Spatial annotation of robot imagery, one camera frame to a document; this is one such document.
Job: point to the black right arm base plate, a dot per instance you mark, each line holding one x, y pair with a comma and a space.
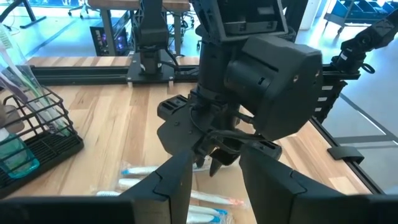
132, 74

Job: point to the blue toothbrush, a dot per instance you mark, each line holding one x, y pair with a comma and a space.
211, 219
136, 171

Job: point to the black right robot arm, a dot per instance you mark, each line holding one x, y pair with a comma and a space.
280, 87

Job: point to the black table clamp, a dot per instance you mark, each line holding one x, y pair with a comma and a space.
345, 154

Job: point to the black computer tower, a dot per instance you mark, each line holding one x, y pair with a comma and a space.
105, 37

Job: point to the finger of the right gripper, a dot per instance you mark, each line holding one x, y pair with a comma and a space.
200, 161
224, 157

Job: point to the teal mouthwash bottle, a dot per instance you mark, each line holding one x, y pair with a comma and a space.
18, 158

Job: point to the green toothbrush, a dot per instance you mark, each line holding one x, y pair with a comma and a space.
46, 105

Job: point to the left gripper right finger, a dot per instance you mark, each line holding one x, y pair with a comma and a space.
273, 199

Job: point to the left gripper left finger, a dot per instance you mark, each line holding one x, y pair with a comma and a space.
174, 193

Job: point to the black labelled box stack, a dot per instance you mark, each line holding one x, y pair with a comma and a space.
317, 102

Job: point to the wooden workbench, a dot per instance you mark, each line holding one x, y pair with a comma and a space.
140, 3

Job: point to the black aluminium table frame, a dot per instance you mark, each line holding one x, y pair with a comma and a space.
77, 74

